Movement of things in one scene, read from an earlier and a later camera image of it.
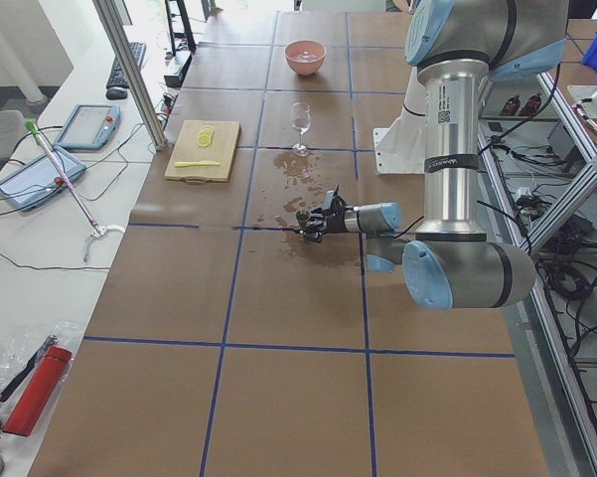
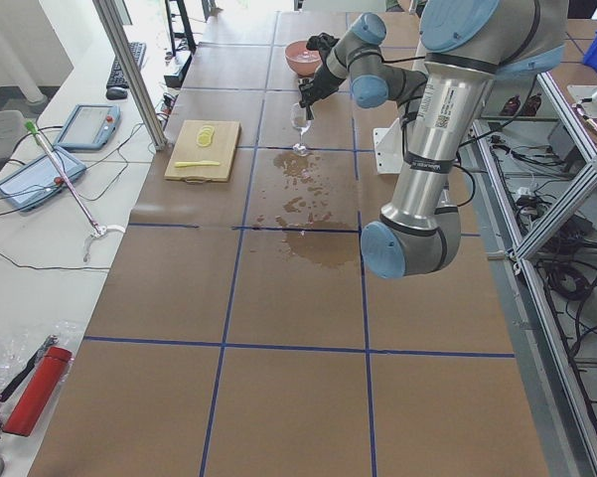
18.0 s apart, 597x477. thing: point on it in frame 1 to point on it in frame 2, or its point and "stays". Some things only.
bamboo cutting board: x=205 y=151 stays
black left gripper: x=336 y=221 to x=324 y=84
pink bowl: x=305 y=57 stays
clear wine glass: x=300 y=120 stays
